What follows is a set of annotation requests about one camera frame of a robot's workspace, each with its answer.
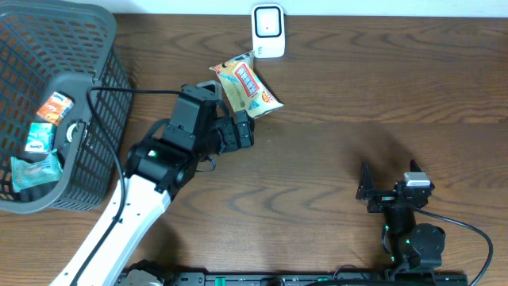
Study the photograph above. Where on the dark grey plastic basket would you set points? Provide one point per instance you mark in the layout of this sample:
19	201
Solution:
67	47

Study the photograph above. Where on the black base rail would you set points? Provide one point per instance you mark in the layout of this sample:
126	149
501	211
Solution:
138	277

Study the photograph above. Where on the teal tissue pack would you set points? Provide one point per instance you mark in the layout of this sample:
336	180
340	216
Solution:
40	138

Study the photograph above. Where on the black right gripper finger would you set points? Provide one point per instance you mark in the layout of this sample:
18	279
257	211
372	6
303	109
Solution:
414	167
366	179

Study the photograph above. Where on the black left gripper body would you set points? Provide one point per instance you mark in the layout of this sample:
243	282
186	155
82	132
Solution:
236	135

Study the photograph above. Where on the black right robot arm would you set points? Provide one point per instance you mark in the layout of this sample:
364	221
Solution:
415	248

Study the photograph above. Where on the orange tissue pack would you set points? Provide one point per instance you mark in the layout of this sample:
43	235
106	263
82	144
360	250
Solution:
55	108

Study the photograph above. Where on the teal wet wipe packet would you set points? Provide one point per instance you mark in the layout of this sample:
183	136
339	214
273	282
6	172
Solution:
26	175

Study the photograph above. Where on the white barcode scanner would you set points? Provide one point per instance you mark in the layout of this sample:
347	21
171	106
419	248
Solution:
268	31

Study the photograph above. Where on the yellow white snack bag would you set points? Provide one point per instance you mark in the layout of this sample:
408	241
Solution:
243	88

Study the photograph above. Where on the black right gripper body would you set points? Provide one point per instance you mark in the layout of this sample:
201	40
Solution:
382	199

